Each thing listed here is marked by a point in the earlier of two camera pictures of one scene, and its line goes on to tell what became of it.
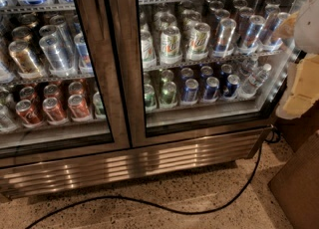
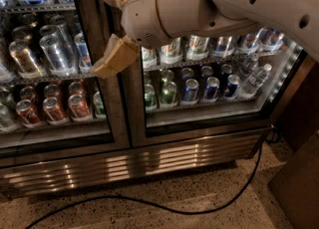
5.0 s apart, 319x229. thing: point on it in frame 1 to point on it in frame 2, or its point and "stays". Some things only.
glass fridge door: [197, 55] stays
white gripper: [307, 29] to [142, 15]
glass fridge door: [66, 66] stays
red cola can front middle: [53, 112] stays
